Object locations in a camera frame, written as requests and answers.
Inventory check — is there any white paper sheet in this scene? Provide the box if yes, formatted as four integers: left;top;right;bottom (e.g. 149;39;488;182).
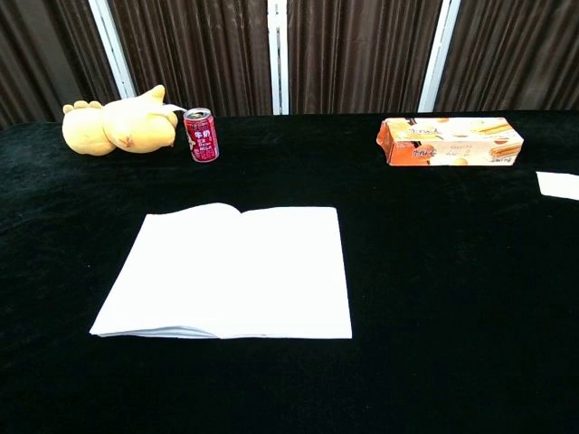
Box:
536;170;579;202

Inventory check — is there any black velvet tablecloth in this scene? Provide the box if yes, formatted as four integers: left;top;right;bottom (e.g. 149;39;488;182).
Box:
0;109;579;434

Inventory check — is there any yellow plush duck toy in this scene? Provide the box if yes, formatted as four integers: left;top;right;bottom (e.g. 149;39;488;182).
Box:
62;84;187;157

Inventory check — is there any red milk drink can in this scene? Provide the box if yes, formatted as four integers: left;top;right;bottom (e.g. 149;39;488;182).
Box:
182;107;221;164

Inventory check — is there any orange biscuit box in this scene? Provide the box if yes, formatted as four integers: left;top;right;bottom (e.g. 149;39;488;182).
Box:
375;116;526;167

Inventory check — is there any brown curtain panel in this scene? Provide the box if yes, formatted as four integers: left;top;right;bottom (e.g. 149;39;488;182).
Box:
0;0;121;131
286;0;443;116
435;0;579;114
107;0;275;118

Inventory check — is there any white book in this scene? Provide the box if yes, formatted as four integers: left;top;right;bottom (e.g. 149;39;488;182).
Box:
89;202;354;341

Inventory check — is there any white frame post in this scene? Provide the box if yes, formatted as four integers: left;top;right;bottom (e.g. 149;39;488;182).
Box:
266;0;290;117
416;0;463;114
87;0;138;100

